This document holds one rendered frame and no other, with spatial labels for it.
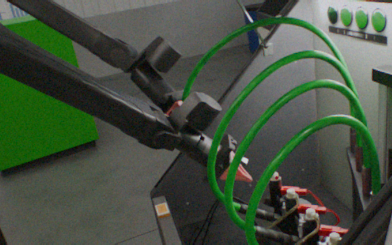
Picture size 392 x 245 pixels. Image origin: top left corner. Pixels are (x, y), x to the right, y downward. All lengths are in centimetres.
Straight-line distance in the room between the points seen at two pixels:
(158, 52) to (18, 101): 315
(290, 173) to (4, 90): 311
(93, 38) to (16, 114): 310
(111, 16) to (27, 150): 366
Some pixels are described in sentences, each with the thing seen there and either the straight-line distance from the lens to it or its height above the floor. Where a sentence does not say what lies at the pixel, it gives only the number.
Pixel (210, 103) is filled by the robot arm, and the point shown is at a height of 128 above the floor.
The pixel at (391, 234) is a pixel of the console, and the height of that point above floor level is 118.
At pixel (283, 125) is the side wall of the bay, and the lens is 123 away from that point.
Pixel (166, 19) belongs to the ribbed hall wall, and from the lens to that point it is 746.
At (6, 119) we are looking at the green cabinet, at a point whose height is 52.
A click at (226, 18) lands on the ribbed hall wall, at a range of 785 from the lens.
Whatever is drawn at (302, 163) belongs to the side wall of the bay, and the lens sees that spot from 131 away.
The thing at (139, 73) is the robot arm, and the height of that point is 133.
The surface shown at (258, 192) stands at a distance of 59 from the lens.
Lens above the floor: 154
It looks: 23 degrees down
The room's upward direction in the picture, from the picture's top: 9 degrees counter-clockwise
